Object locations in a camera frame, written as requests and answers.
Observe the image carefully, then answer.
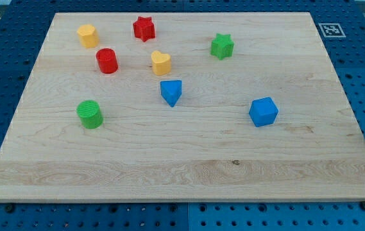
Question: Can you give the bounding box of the green star block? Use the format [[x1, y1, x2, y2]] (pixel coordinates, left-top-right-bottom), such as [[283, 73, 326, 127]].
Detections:
[[210, 33, 234, 60]]

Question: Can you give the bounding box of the red star block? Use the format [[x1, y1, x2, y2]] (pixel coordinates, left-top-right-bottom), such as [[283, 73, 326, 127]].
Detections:
[[133, 16, 156, 42]]

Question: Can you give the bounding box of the light wooden board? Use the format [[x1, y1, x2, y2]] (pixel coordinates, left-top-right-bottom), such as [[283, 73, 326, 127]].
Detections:
[[0, 12, 365, 203]]

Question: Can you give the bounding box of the blue triangle block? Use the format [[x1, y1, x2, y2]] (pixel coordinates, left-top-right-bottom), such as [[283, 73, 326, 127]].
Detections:
[[160, 80, 182, 107]]

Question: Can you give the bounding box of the yellow heart block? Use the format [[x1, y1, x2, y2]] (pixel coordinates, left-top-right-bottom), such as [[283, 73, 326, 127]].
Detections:
[[151, 51, 172, 76]]

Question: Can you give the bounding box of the blue cube block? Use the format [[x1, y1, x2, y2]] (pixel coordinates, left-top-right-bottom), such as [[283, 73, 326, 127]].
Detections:
[[249, 97, 278, 127]]

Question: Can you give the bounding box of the green cylinder block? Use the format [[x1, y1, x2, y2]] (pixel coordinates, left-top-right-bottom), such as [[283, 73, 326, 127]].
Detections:
[[76, 100, 103, 129]]

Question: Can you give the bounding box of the red cylinder block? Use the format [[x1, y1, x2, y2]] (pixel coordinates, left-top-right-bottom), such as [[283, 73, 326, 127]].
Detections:
[[96, 48, 119, 74]]

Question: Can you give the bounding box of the yellow hexagon block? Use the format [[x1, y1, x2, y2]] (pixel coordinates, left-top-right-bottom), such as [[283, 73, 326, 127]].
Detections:
[[77, 24, 99, 48]]

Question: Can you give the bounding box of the white fiducial marker tag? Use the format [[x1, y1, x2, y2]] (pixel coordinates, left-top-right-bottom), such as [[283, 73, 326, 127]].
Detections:
[[319, 23, 346, 38]]

